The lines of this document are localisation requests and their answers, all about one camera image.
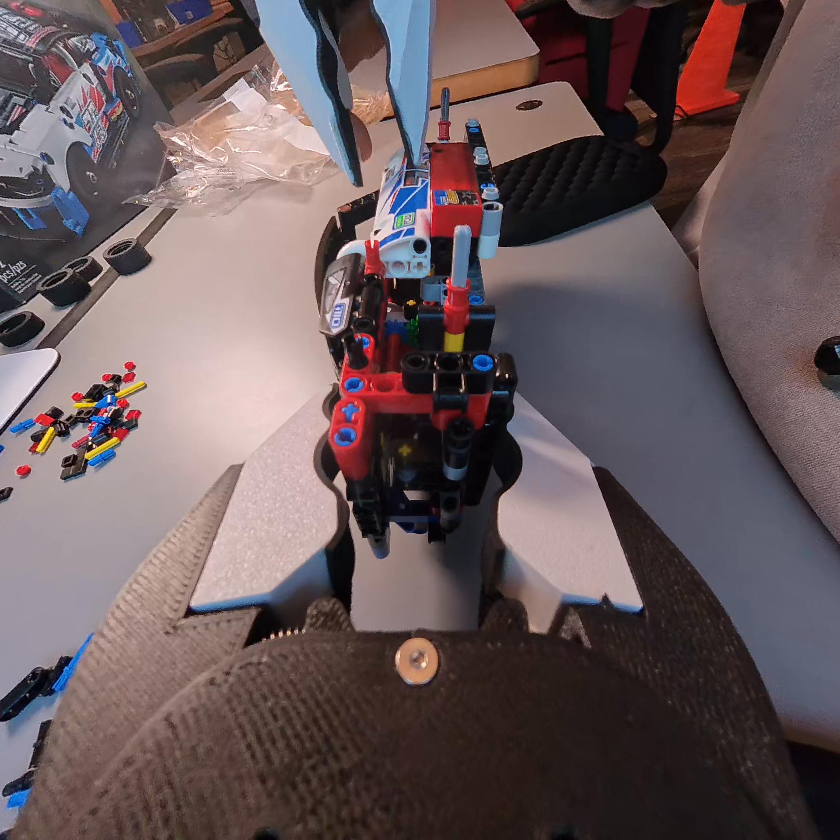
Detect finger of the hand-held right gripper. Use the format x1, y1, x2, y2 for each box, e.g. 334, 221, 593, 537
252, 0, 366, 189
369, 0, 439, 166

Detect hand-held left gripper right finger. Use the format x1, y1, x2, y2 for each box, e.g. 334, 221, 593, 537
479, 402, 644, 636

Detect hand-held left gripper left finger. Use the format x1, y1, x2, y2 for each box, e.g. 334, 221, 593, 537
188, 386, 355, 627

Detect lego race car model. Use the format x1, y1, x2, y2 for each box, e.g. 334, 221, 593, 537
317, 88, 519, 562

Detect pile of colourful lego pieces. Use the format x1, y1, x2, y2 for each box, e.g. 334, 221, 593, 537
0, 360, 147, 503

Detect single blue lego pin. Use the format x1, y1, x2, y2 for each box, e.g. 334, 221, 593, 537
52, 633, 94, 690

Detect black lego set box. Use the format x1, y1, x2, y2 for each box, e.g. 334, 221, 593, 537
0, 0, 178, 315

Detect long black lego connector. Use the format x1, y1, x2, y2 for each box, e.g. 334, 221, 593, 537
0, 666, 63, 723

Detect crumpled clear plastic bags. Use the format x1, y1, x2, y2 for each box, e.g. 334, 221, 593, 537
125, 46, 395, 217

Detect red plastic crate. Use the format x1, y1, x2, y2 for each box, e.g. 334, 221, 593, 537
508, 0, 654, 86

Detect black mesh armrest pad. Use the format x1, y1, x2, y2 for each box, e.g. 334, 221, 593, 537
489, 134, 669, 247

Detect white book stand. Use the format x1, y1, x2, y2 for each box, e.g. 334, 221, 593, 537
0, 348, 61, 431

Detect large orange traffic cone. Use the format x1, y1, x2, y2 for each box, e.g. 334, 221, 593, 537
676, 0, 749, 111

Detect pile of blue black pins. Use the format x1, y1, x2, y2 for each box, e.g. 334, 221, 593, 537
0, 718, 55, 809

